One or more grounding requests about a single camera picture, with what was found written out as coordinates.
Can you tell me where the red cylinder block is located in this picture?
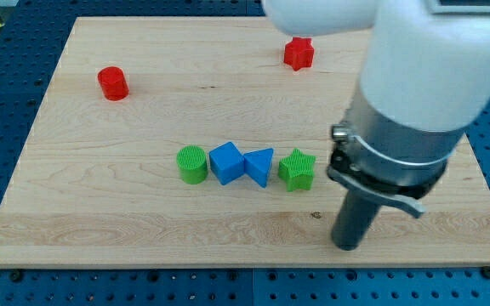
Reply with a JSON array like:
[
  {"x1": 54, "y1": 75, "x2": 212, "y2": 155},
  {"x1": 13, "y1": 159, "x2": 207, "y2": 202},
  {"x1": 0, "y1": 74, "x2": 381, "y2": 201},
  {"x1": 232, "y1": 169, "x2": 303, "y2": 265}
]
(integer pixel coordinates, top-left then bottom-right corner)
[{"x1": 97, "y1": 66, "x2": 129, "y2": 101}]

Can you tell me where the green star block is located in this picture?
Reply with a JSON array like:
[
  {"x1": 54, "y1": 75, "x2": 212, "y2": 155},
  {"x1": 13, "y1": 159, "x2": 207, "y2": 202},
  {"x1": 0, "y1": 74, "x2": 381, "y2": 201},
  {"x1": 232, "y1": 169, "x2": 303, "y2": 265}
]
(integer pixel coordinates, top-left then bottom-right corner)
[{"x1": 278, "y1": 148, "x2": 316, "y2": 192}]

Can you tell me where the wooden board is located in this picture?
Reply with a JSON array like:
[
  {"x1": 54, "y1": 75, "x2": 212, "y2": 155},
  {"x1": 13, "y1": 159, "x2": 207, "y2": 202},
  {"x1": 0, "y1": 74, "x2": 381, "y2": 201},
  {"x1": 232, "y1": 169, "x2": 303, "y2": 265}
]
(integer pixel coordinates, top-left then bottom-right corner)
[{"x1": 0, "y1": 17, "x2": 490, "y2": 269}]

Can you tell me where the green cylinder block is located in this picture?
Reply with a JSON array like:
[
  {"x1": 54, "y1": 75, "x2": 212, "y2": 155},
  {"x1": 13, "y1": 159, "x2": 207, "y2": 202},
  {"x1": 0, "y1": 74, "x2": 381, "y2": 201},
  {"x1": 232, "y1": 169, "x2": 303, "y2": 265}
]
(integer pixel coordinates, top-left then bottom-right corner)
[{"x1": 176, "y1": 145, "x2": 208, "y2": 184}]

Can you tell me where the blue cube block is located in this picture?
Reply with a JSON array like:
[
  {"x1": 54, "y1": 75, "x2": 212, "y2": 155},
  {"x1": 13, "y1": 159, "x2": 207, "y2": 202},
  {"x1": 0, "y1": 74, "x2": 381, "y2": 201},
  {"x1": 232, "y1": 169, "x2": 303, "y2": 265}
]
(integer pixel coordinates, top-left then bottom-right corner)
[{"x1": 208, "y1": 142, "x2": 245, "y2": 185}]

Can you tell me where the silver clamp ring with lever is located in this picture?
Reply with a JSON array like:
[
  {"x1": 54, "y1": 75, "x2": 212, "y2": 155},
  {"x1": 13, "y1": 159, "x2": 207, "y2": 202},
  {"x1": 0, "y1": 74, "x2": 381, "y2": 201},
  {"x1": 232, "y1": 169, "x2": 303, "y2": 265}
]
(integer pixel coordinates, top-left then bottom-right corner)
[{"x1": 326, "y1": 87, "x2": 467, "y2": 219}]

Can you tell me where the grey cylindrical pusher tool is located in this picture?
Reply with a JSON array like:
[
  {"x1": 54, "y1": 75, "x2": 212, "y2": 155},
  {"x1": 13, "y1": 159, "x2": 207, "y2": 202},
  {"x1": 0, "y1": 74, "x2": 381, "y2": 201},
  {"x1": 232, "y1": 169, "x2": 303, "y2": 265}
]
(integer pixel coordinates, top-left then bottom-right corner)
[{"x1": 331, "y1": 191, "x2": 381, "y2": 251}]

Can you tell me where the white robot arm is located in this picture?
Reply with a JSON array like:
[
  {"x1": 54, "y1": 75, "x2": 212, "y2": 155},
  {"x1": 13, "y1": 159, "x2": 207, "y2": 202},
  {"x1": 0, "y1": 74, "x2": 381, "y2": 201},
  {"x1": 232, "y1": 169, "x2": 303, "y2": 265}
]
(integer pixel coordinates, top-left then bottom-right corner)
[{"x1": 262, "y1": 0, "x2": 490, "y2": 132}]

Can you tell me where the red star block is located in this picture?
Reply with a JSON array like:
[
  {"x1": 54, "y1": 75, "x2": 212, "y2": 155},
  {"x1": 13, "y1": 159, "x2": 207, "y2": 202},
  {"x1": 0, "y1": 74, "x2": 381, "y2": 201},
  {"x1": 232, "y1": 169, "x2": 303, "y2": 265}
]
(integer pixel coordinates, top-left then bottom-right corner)
[{"x1": 283, "y1": 37, "x2": 315, "y2": 71}]

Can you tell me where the blue triangle block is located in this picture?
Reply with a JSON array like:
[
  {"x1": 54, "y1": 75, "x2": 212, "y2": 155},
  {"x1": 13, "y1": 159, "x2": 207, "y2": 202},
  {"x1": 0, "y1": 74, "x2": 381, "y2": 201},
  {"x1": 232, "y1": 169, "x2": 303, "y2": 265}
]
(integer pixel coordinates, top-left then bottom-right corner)
[{"x1": 243, "y1": 148, "x2": 274, "y2": 188}]

